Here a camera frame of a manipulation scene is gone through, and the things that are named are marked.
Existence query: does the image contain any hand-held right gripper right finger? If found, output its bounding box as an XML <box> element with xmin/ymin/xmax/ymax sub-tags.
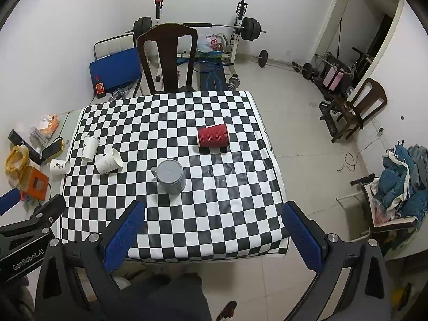
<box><xmin>284</xmin><ymin>201</ymin><xmax>393</xmax><ymax>321</ymax></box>

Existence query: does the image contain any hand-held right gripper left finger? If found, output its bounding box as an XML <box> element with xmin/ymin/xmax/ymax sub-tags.
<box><xmin>34</xmin><ymin>201</ymin><xmax>146</xmax><ymax>321</ymax></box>

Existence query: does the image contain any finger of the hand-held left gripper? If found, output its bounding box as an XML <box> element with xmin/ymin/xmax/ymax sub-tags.
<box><xmin>0</xmin><ymin>194</ymin><xmax>66</xmax><ymax>238</ymax></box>
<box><xmin>0</xmin><ymin>188</ymin><xmax>22</xmax><ymax>215</ymax></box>

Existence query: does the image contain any red ribbed paper cup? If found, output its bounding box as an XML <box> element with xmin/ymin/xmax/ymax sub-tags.
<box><xmin>197</xmin><ymin>123</ymin><xmax>231</xmax><ymax>152</ymax></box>

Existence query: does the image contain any white paper cup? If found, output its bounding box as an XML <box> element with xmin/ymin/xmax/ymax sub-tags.
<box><xmin>50</xmin><ymin>159</ymin><xmax>72</xmax><ymax>175</ymax></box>
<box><xmin>81</xmin><ymin>136</ymin><xmax>100</xmax><ymax>162</ymax></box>
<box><xmin>95</xmin><ymin>148</ymin><xmax>124</xmax><ymax>175</ymax></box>

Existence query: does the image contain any orange box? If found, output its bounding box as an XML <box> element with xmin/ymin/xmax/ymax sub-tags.
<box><xmin>20</xmin><ymin>166</ymin><xmax>50</xmax><ymax>201</ymax></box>

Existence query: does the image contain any yellow plastic bag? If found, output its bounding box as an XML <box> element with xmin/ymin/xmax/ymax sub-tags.
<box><xmin>5</xmin><ymin>144</ymin><xmax>30</xmax><ymax>188</ymax></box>

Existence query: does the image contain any black remote control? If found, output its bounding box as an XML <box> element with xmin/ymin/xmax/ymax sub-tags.
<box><xmin>8</xmin><ymin>129</ymin><xmax>42</xmax><ymax>165</ymax></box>

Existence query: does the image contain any black power bank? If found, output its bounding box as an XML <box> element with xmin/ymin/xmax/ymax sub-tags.
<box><xmin>41</xmin><ymin>137</ymin><xmax>66</xmax><ymax>159</ymax></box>

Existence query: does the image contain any clear plastic box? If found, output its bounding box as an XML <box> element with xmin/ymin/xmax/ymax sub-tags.
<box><xmin>28</xmin><ymin>126</ymin><xmax>51</xmax><ymax>146</ymax></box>

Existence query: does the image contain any person's dark trouser leg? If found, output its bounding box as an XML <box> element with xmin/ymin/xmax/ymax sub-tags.
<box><xmin>110</xmin><ymin>272</ymin><xmax>211</xmax><ymax>321</ymax></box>

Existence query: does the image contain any orange tissue packet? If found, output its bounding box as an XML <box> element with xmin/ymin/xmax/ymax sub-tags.
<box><xmin>39</xmin><ymin>114</ymin><xmax>60</xmax><ymax>137</ymax></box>

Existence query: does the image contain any black white checkered tablecloth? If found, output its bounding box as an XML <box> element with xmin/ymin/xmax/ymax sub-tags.
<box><xmin>60</xmin><ymin>91</ymin><xmax>291</xmax><ymax>262</ymax></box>

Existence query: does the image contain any chair under clothes pile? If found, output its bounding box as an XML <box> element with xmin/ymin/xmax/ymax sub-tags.
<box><xmin>336</xmin><ymin>174</ymin><xmax>422</xmax><ymax>251</ymax></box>

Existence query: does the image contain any pile of blue clothes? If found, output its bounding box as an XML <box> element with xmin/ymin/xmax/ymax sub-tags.
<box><xmin>381</xmin><ymin>144</ymin><xmax>428</xmax><ymax>221</ymax></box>

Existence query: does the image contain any brown wooden chair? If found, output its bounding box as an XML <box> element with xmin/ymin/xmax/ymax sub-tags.
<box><xmin>320</xmin><ymin>78</ymin><xmax>388</xmax><ymax>144</ymax></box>

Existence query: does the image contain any blue flat board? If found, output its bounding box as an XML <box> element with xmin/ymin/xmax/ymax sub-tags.
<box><xmin>89</xmin><ymin>47</ymin><xmax>143</xmax><ymax>91</ymax></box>

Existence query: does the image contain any pink padded exercise machine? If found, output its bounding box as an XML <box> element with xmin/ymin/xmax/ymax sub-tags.
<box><xmin>314</xmin><ymin>52</ymin><xmax>355</xmax><ymax>94</ymax></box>

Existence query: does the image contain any blue padded bench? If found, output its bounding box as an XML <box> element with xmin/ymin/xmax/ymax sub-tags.
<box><xmin>194</xmin><ymin>58</ymin><xmax>235</xmax><ymax>91</ymax></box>

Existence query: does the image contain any small barbell with black plates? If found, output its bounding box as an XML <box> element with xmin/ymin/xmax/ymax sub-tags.
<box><xmin>253</xmin><ymin>49</ymin><xmax>320</xmax><ymax>81</ymax></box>

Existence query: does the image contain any dark wooden chair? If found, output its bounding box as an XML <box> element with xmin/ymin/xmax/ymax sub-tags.
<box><xmin>137</xmin><ymin>23</ymin><xmax>198</xmax><ymax>95</ymax></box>

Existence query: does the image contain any white weight bench rack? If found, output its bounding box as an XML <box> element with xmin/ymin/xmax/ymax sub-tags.
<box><xmin>152</xmin><ymin>0</ymin><xmax>250</xmax><ymax>84</ymax></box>

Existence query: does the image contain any printed plastic bag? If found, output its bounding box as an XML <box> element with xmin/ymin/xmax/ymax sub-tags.
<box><xmin>197</xmin><ymin>33</ymin><xmax>228</xmax><ymax>61</ymax></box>

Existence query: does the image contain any grey plastic cup with handle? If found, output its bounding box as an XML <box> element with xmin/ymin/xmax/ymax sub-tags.
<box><xmin>150</xmin><ymin>159</ymin><xmax>187</xmax><ymax>195</ymax></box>

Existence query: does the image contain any black floor cable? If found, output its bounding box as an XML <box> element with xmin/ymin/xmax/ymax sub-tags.
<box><xmin>337</xmin><ymin>127</ymin><xmax>385</xmax><ymax>173</ymax></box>

